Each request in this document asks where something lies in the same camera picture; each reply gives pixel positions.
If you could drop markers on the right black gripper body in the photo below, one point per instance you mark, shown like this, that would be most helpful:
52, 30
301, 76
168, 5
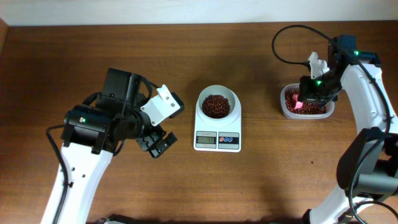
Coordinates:
316, 92

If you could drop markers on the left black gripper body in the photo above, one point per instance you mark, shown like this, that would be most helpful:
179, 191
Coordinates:
147, 144

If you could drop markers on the pink plastic measuring scoop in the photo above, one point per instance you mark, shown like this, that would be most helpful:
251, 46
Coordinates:
296, 104

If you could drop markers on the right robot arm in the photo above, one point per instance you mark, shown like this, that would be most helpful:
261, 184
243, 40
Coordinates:
367, 172

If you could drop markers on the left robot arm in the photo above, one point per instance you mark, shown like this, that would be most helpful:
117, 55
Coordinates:
128, 107

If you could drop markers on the white digital kitchen scale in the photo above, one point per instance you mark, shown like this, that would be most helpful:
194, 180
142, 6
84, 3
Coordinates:
219, 135

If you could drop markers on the clear plastic bean container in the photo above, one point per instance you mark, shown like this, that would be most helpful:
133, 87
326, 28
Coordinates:
330, 107

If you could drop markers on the red beans in bowl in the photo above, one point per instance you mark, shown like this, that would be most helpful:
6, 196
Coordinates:
216, 106

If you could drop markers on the white round bowl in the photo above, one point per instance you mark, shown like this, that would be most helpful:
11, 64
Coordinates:
218, 90

